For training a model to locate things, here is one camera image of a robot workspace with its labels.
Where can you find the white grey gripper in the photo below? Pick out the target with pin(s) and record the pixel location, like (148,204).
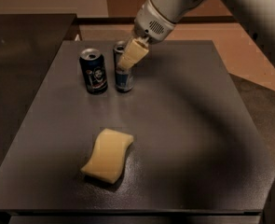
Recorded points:
(151,24)

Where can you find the silver redbull can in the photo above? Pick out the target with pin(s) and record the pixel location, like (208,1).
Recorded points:
(123,78)

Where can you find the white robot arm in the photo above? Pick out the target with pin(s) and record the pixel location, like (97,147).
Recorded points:
(256,18)

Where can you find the dark blue pepsi can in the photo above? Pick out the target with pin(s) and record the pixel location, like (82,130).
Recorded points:
(93,70)

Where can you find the dark side counter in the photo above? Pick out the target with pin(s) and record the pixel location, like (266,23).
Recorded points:
(28,46)

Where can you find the yellow sponge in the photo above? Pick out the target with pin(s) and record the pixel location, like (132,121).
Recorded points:
(107,159)

